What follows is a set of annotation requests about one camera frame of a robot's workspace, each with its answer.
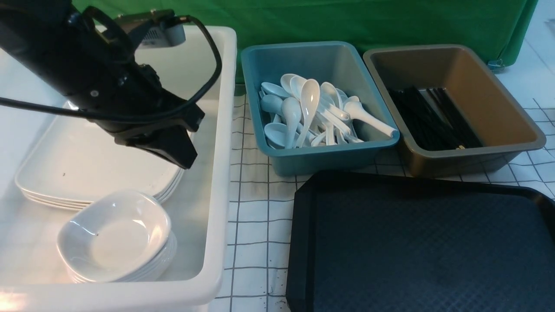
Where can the green cloth backdrop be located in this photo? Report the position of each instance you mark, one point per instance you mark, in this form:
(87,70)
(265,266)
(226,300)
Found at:
(493,29)

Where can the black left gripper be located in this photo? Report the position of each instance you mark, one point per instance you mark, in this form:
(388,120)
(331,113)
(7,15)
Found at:
(145,115)

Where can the large white square plate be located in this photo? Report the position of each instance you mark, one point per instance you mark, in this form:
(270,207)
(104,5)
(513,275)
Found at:
(76,161)

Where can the brown plastic bin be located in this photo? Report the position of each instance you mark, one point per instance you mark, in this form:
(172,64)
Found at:
(500,122)

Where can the checked white tablecloth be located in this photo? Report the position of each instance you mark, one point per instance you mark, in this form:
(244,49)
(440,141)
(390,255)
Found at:
(261,212)

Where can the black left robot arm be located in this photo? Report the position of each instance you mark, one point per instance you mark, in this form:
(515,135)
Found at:
(89,58)

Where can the top white bowl in tub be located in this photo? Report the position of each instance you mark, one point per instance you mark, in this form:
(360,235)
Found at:
(123,214)

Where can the teal plastic bin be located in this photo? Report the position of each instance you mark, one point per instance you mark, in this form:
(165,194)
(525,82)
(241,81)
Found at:
(338,63)

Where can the stack of white plates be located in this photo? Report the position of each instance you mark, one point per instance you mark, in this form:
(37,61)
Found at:
(78,205)

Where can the pile of white spoons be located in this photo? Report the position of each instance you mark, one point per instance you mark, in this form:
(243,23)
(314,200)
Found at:
(308,114)

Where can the black serving tray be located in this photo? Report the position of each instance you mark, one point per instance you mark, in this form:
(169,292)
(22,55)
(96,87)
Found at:
(378,243)

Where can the bundle of black chopsticks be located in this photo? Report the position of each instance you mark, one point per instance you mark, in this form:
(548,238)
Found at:
(433,120)

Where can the stack of white bowls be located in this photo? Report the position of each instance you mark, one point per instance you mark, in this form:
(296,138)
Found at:
(103,260)

